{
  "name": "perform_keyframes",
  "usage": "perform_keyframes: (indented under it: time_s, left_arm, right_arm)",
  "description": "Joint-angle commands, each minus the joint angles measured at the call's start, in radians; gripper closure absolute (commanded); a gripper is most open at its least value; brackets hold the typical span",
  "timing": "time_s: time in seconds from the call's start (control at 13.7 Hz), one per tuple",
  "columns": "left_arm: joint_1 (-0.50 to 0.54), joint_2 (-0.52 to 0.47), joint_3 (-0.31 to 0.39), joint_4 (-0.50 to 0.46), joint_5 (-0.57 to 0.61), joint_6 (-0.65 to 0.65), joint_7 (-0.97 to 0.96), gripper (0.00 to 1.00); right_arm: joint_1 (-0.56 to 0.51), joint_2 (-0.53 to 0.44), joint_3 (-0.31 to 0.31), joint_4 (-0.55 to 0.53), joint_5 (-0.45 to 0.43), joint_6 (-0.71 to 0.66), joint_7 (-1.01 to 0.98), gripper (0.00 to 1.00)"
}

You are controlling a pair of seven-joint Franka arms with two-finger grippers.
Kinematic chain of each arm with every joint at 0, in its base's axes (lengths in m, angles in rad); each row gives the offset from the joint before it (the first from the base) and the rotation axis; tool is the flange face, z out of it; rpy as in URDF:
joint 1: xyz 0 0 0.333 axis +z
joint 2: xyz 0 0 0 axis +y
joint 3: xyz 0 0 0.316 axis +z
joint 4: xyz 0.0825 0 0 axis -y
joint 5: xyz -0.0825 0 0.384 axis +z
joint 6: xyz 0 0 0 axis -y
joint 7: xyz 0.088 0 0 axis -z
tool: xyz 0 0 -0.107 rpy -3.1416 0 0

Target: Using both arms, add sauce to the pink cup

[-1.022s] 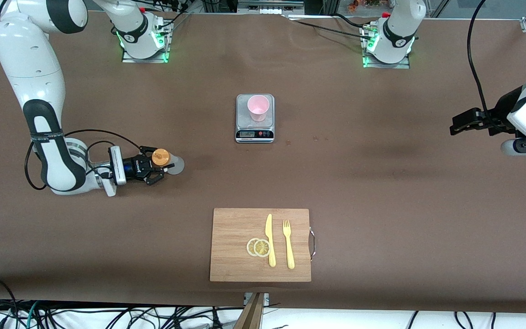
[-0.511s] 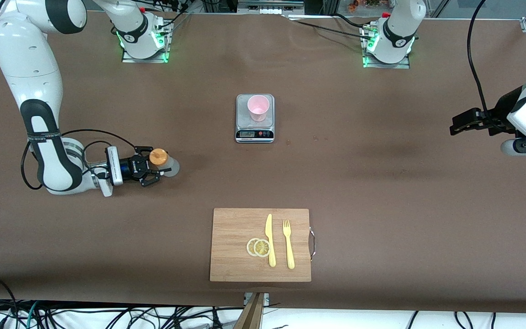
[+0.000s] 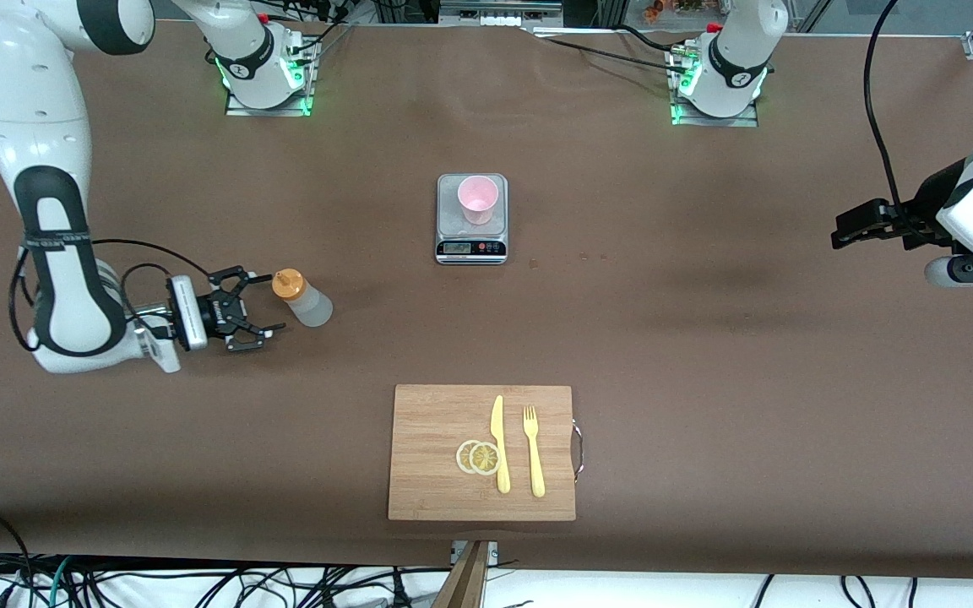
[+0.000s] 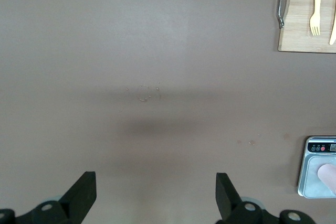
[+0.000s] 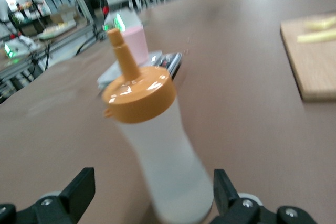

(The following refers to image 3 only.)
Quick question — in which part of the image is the translucent sauce bottle orange cap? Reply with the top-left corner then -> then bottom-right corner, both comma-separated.
272,269 -> 334,328

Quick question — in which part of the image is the pink plastic cup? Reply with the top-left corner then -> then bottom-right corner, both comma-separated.
458,175 -> 500,225

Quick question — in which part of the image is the bamboo cutting board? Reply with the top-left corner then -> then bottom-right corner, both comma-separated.
387,384 -> 585,523

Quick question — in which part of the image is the steel digital kitchen scale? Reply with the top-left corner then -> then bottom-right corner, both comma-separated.
435,173 -> 509,266

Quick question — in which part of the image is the yellow plastic knife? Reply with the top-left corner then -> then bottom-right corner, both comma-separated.
490,394 -> 512,495

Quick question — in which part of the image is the table cover sheet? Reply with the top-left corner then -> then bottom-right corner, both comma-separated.
0,15 -> 973,580

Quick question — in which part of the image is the yellow plastic fork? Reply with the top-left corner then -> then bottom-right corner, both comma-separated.
522,405 -> 546,498

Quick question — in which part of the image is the grey power strip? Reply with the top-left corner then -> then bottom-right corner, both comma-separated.
439,0 -> 565,28

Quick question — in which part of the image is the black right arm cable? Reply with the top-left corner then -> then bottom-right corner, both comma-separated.
9,239 -> 213,354

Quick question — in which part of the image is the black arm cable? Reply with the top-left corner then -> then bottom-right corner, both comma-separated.
864,0 -> 915,229
9,239 -> 213,354

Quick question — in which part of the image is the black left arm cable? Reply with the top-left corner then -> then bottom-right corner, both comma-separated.
864,0 -> 915,229

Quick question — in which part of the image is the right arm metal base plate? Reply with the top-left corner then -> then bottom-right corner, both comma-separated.
225,34 -> 318,117

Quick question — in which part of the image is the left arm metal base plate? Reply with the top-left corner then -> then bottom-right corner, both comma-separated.
670,42 -> 760,128

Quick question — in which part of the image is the teal cable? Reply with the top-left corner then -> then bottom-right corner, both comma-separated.
47,556 -> 75,608

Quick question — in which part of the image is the metal post bracket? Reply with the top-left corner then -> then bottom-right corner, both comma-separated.
450,540 -> 499,565

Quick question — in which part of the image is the wooden camera post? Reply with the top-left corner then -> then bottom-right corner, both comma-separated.
432,540 -> 492,608

